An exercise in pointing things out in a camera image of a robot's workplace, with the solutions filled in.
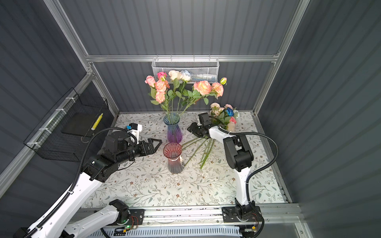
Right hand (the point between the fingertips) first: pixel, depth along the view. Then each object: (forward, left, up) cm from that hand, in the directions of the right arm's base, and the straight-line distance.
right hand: (190, 130), depth 100 cm
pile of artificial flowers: (+13, -27, -1) cm, 30 cm away
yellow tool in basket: (-11, +48, +22) cm, 54 cm away
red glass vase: (-22, +9, +9) cm, 25 cm away
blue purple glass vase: (-5, +10, +2) cm, 11 cm away
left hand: (-24, +15, +22) cm, 35 cm away
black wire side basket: (-19, +61, +23) cm, 68 cm away
